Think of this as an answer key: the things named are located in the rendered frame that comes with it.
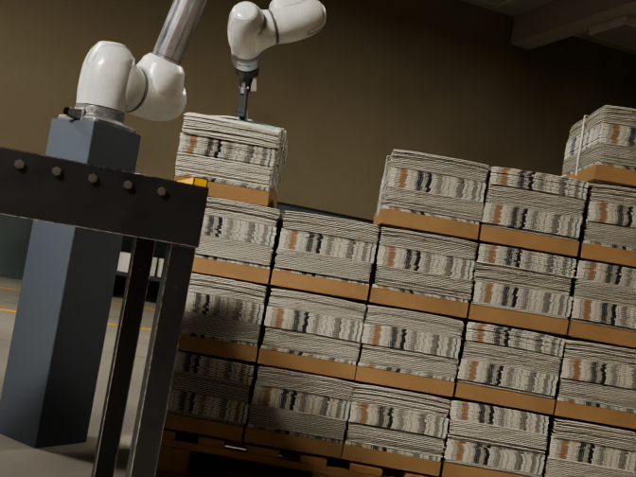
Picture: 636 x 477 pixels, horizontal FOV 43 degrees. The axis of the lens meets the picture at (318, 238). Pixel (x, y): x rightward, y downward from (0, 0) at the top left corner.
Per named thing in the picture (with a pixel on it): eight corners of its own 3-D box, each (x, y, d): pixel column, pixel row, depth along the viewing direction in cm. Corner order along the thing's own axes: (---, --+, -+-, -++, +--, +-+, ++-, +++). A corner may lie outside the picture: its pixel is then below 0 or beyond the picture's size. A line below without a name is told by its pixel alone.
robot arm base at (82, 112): (45, 115, 253) (48, 97, 253) (99, 132, 272) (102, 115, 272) (84, 118, 243) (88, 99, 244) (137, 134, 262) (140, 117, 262)
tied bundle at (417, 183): (371, 230, 273) (382, 163, 274) (457, 245, 273) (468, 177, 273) (379, 224, 235) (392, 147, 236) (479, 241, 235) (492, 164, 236)
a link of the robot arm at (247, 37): (235, 65, 233) (277, 55, 236) (233, 26, 220) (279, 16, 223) (223, 39, 238) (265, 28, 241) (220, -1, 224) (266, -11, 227)
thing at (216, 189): (183, 184, 254) (185, 169, 253) (273, 199, 253) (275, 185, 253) (171, 189, 238) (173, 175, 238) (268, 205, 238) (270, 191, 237)
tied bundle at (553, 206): (457, 245, 272) (468, 177, 273) (544, 259, 272) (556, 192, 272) (477, 241, 235) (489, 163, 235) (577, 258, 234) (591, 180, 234)
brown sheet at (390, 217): (371, 228, 273) (374, 215, 273) (456, 242, 272) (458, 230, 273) (379, 222, 235) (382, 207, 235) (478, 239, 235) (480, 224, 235)
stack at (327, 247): (161, 444, 272) (204, 201, 275) (504, 505, 269) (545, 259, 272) (132, 474, 233) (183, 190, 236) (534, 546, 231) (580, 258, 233)
